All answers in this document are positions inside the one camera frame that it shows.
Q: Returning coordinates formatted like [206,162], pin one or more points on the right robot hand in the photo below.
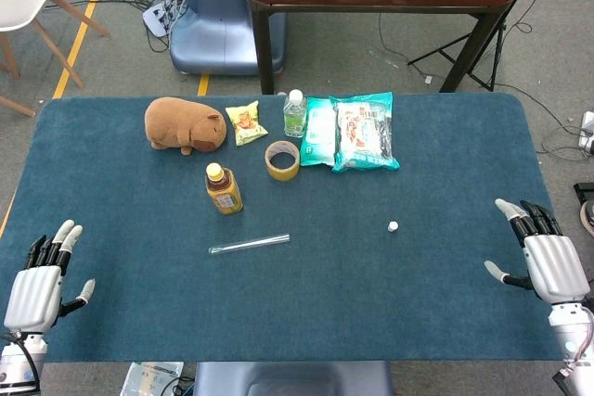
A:
[554,266]

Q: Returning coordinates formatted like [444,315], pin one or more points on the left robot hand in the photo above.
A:
[34,294]

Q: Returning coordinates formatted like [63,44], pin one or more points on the white tube cap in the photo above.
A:
[393,227]

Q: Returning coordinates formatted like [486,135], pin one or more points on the clear glass test tube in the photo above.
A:
[250,244]

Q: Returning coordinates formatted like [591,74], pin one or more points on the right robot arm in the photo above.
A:
[573,335]

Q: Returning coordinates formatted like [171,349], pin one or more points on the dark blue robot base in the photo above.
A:
[287,379]

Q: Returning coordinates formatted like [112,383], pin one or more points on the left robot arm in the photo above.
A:
[16,363]

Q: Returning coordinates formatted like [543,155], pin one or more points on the white power strip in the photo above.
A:
[588,129]
[155,18]

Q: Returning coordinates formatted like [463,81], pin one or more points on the clear plastic bag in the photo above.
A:
[148,377]

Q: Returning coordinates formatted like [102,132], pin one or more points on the corn tea bottle yellow cap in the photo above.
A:
[225,194]

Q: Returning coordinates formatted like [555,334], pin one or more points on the brown capybara plush toy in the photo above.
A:
[178,124]

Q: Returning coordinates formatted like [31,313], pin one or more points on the blue felt table mat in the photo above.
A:
[325,284]

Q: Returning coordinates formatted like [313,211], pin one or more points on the teal noodle package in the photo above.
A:
[364,136]

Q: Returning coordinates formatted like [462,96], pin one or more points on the black tripod stand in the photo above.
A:
[487,39]

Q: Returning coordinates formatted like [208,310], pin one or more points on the teal wet wipes pack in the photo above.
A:
[318,136]

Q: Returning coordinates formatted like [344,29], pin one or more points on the yellow snack bag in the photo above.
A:
[246,123]

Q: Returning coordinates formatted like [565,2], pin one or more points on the yellow tape roll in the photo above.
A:
[282,174]

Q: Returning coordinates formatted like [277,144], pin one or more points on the clear water bottle green label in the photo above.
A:
[294,118]

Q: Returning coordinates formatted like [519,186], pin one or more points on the blue-grey machine base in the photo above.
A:
[213,20]

